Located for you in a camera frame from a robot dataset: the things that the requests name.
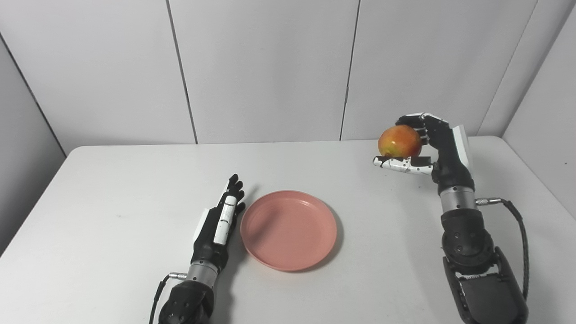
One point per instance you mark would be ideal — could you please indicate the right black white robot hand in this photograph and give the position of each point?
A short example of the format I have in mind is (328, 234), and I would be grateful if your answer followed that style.
(450, 153)

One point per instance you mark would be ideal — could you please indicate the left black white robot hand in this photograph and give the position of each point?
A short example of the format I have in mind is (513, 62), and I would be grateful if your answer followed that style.
(207, 252)

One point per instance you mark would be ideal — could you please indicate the red yellow pomegranate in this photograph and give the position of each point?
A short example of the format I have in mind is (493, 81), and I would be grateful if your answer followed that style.
(399, 140)

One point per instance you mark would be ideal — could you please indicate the pink round plate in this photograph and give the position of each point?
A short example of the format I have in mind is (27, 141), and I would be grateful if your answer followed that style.
(288, 230)

